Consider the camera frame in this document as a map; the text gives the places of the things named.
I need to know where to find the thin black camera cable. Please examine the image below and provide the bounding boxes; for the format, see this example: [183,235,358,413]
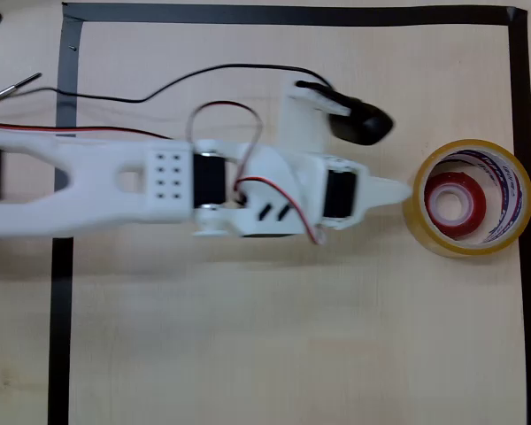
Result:
[8,63,337,104]

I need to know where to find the small red tape roll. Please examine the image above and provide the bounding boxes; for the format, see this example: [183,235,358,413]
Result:
[423,171,489,241]

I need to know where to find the black camera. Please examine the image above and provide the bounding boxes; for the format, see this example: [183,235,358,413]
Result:
[295,80,396,147]

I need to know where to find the big clear yellowish tape roll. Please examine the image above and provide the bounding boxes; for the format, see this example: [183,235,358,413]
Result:
[402,138,531,259]

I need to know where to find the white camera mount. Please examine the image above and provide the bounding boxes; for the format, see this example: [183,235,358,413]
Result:
[277,82,352,155]

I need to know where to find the red black servo cable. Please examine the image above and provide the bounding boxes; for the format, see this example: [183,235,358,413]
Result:
[0,122,174,141]

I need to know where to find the red white looped servo cable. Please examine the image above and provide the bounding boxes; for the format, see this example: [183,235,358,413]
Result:
[185,100,266,179]

